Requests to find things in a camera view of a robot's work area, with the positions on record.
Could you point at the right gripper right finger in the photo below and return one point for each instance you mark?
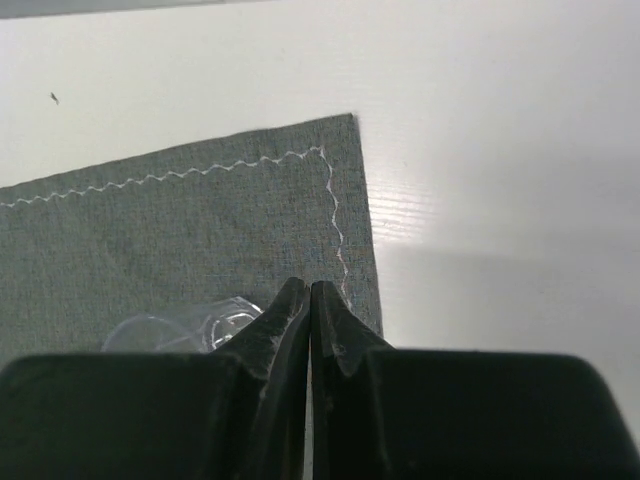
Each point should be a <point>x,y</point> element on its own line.
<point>387,413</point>

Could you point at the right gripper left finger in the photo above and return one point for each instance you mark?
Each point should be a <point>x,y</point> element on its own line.
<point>235,413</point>

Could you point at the grey cloth placemat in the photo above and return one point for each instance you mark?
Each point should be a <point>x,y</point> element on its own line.
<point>193,224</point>

